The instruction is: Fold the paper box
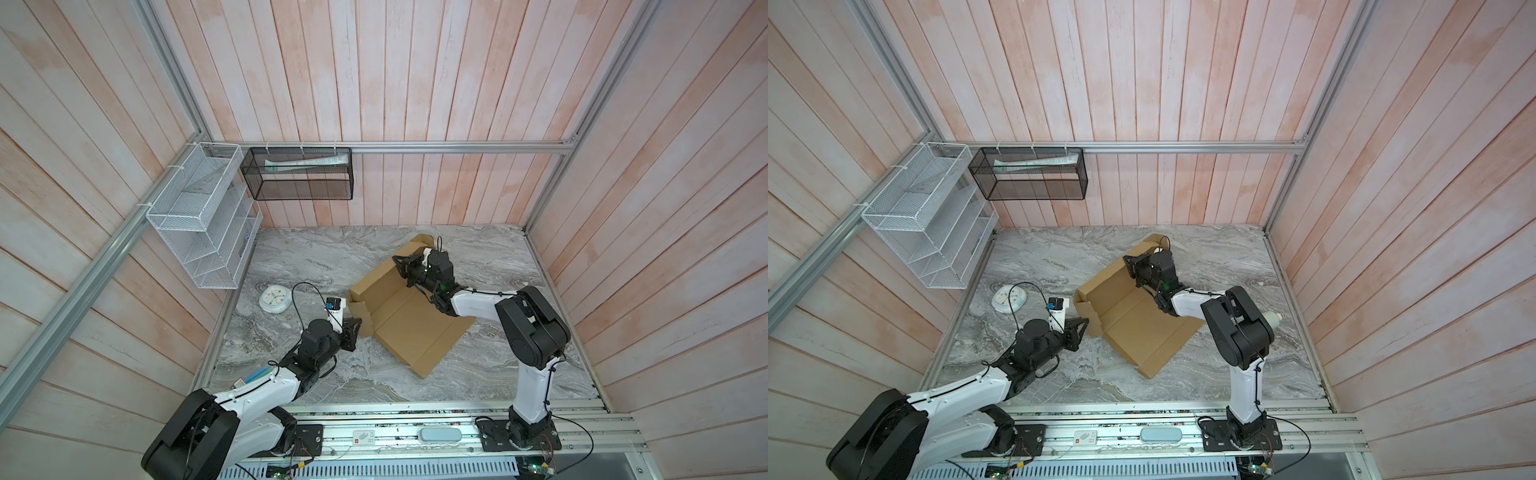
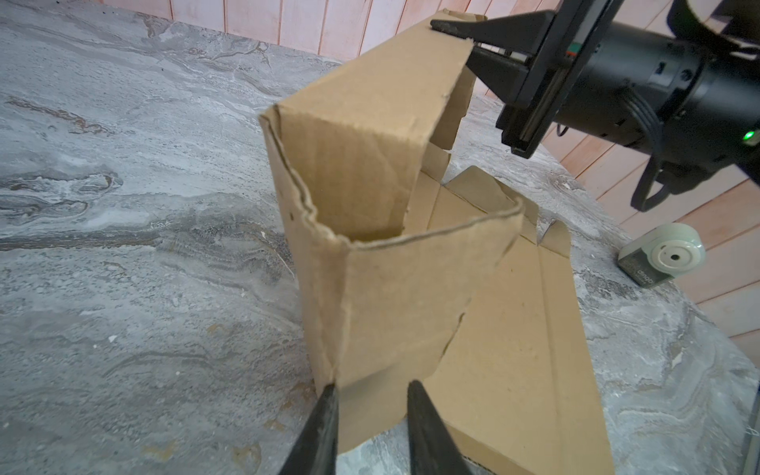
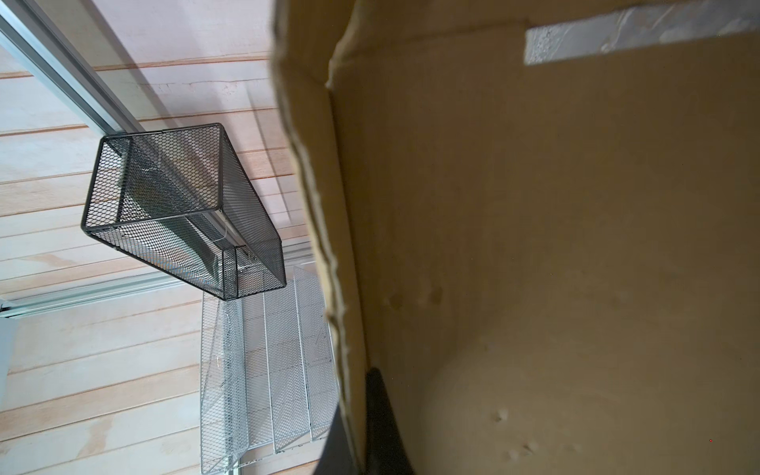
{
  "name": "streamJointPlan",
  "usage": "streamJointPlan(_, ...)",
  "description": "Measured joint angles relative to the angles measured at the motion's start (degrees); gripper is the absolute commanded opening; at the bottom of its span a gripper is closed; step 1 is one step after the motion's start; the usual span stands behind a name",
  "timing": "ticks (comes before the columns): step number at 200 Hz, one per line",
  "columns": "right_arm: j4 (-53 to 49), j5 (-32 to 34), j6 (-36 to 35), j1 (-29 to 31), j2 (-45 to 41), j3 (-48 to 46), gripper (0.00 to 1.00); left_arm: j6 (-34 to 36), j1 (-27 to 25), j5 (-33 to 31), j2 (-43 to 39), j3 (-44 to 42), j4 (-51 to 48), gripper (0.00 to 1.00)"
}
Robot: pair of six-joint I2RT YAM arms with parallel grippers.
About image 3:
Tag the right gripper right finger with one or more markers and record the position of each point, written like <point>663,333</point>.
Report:
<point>385,452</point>

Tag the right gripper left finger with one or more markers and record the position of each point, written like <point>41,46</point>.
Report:
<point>336,458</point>

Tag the brown cardboard box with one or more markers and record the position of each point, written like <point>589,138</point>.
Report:
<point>540,221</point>

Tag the white wire mesh shelf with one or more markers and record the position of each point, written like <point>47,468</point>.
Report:
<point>267,383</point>

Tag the black wire mesh basket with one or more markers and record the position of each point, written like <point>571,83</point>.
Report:
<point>180,201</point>

